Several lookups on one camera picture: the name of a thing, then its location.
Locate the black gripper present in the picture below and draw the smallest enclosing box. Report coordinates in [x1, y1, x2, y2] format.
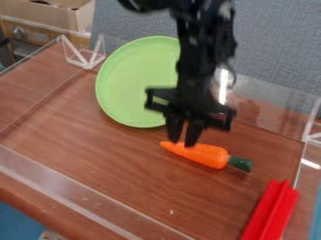
[144, 59, 238, 148]

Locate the red plastic bracket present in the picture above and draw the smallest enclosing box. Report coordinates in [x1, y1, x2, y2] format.
[240, 180, 298, 240]

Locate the green plastic plate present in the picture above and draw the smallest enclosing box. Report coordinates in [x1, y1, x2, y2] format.
[95, 36, 179, 128]

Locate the clear acrylic tray wall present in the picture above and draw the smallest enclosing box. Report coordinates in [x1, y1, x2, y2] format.
[0, 38, 321, 240]

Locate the cardboard box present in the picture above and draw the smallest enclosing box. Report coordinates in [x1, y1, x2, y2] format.
[0, 0, 95, 32]

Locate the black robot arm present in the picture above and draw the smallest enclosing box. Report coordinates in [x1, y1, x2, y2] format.
[117, 0, 236, 147]

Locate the orange toy carrot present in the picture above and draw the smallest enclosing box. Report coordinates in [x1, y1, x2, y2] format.
[160, 142, 251, 173]

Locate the wooden shelf unit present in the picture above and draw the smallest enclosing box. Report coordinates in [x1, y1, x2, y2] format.
[0, 16, 91, 61]

